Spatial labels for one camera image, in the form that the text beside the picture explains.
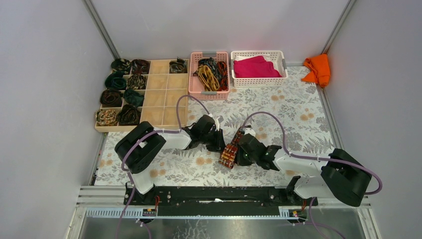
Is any yellow patterned tie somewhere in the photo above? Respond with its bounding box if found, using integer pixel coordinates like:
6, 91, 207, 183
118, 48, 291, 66
194, 65, 220, 92

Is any dark teal patterned tie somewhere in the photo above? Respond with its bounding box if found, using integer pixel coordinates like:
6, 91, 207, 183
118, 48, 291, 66
198, 57, 218, 71

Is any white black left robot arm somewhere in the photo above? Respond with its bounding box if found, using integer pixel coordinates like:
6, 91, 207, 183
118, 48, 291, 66
114, 114, 225, 205

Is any wooden compartment tray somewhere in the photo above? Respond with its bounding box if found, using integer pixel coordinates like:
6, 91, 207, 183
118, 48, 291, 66
95, 59, 189, 132

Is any rolled tan patterned tie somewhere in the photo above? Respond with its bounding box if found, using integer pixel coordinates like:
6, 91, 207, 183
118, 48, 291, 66
95, 109, 118, 126

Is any rolled camouflage tie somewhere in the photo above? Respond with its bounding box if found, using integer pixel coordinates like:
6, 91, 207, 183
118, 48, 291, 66
110, 58, 131, 75

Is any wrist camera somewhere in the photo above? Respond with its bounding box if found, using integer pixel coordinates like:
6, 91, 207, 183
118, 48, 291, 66
208, 114, 224, 131
243, 127, 256, 137

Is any white plastic basket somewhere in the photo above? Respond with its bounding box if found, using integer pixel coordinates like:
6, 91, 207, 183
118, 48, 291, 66
230, 50, 289, 87

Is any magenta folded cloth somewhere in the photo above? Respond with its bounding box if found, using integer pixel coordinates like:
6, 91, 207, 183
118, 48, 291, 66
233, 55, 282, 78

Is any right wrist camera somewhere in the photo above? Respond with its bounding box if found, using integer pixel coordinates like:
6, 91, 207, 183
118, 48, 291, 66
243, 127, 256, 137

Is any rolled dark green tie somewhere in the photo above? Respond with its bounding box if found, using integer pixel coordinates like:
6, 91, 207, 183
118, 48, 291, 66
123, 89, 145, 107

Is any orange cloth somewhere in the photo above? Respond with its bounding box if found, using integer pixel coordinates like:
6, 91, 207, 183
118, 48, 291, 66
302, 54, 330, 88

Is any rolled brown dotted tie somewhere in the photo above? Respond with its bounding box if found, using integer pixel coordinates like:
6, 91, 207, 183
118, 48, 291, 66
126, 74, 147, 90

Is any rolled black brown tie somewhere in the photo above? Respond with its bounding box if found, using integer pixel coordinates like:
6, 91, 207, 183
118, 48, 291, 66
117, 104, 141, 125

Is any rolled dark brown tie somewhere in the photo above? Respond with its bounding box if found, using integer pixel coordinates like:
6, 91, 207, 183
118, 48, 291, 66
100, 89, 122, 108

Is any rolled dark red tie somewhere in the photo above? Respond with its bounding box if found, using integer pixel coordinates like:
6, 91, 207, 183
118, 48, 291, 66
131, 59, 150, 75

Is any rolled grey striped tie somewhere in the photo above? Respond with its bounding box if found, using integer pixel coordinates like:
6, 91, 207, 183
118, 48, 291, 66
169, 57, 187, 74

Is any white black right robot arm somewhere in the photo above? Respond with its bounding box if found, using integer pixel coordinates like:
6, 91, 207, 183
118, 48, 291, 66
236, 134, 372, 207

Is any orange black tie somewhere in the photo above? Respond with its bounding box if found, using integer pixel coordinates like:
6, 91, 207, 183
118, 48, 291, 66
217, 61, 228, 91

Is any pink plastic basket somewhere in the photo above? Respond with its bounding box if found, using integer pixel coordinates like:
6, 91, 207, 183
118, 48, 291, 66
188, 51, 230, 101

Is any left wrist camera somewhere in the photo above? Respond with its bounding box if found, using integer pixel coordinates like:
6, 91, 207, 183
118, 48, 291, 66
208, 114, 224, 131

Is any white floral table mat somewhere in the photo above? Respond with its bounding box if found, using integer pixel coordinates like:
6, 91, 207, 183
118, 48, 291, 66
94, 66, 345, 187

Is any rolled teal tie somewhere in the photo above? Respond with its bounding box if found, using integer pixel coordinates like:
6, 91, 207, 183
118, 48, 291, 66
105, 72, 127, 90

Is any red checkered patterned tie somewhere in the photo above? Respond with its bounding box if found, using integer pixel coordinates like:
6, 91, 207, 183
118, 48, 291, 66
218, 128, 244, 169

